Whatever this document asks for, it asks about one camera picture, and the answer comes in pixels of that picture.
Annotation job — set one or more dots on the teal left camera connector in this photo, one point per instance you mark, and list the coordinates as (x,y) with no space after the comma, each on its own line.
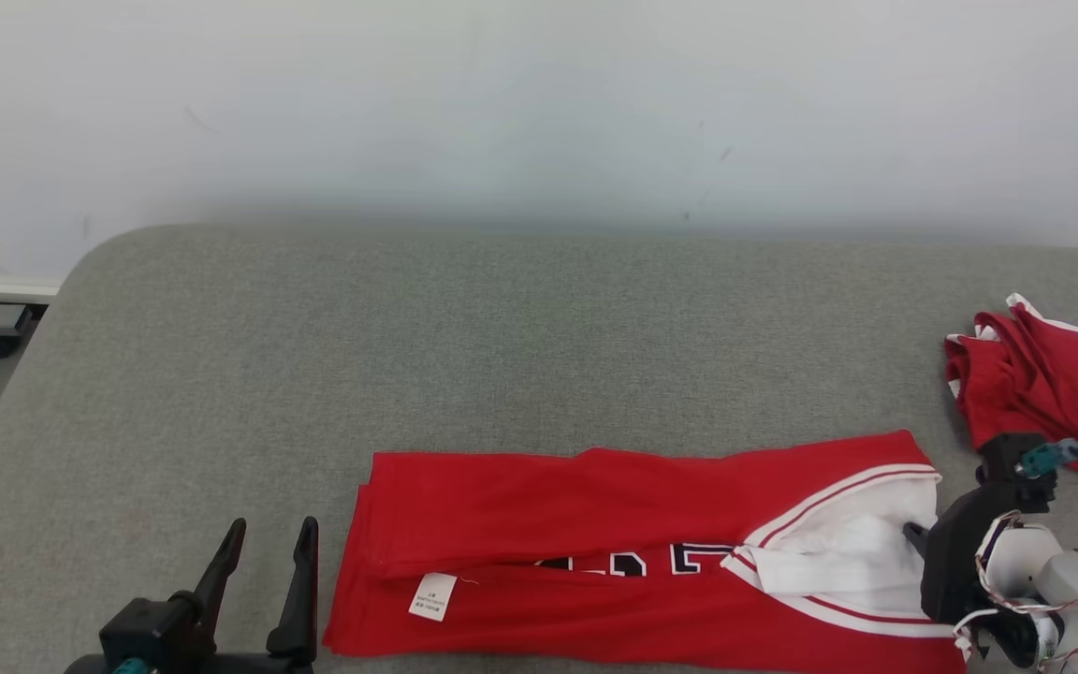
(132,666)

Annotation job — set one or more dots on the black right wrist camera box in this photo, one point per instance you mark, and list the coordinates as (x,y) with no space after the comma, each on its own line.
(1002,454)

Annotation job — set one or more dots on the red jersey with white trim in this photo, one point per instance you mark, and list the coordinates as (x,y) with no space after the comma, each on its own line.
(548,505)

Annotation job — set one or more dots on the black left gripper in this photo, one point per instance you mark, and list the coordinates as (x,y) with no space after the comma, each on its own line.
(155,632)

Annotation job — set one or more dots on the teal camera connector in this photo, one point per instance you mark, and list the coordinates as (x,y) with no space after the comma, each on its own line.
(1044,459)
(132,666)

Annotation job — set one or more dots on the teal right camera connector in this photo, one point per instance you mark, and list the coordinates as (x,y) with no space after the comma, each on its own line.
(1044,459)

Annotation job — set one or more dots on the red Bulls basketball shorts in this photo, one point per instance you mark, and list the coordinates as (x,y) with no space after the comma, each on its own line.
(1044,384)

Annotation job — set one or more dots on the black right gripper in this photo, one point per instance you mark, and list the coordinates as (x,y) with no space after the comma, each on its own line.
(951,562)

